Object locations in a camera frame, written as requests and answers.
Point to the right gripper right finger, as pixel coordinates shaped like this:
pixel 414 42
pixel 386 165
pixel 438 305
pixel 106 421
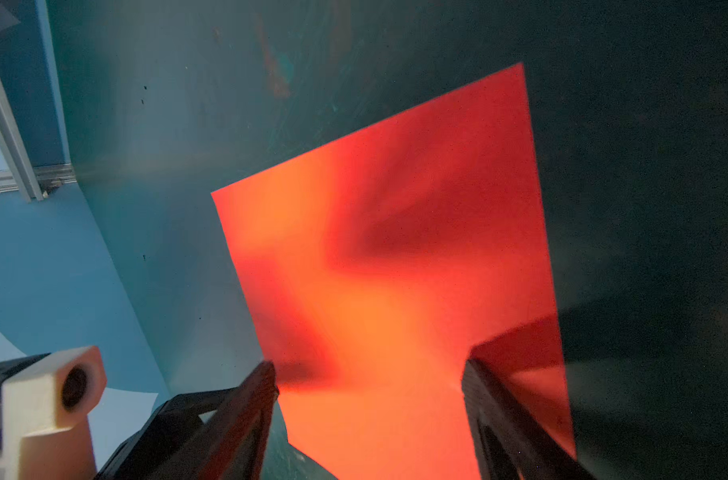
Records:
pixel 509 443

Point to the rear aluminium frame bar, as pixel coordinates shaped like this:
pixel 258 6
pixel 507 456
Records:
pixel 40 184

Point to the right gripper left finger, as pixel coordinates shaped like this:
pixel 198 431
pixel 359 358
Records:
pixel 233 442

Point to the left aluminium frame post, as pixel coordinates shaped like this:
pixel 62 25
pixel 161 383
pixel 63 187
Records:
pixel 12 147

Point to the red square paper sheet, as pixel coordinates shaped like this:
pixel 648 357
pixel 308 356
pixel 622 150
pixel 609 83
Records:
pixel 375 265

